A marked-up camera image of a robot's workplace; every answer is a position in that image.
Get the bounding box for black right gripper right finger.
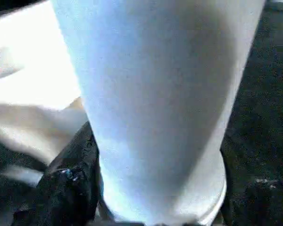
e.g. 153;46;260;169
220;145;283;226

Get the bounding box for white plastic table top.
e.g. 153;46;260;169
0;2;90;161

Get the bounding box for white plastic table leg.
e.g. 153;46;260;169
50;0;266;226

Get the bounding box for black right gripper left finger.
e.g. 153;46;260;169
36;120;102;226

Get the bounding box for black plastic mat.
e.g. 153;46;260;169
0;0;283;226

